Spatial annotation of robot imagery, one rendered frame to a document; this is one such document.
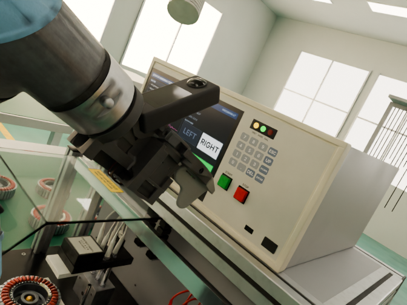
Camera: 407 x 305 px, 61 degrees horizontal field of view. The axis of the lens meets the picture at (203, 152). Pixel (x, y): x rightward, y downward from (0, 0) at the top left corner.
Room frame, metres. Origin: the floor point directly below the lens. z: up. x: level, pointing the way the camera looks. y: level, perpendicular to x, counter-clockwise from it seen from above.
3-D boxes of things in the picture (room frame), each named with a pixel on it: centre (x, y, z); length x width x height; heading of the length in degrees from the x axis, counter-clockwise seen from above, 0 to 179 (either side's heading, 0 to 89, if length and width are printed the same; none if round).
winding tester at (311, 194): (0.74, -0.12, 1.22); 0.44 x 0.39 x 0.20; 52
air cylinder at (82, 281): (0.68, 0.10, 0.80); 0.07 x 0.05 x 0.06; 52
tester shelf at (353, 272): (0.75, -0.10, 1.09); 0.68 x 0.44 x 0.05; 52
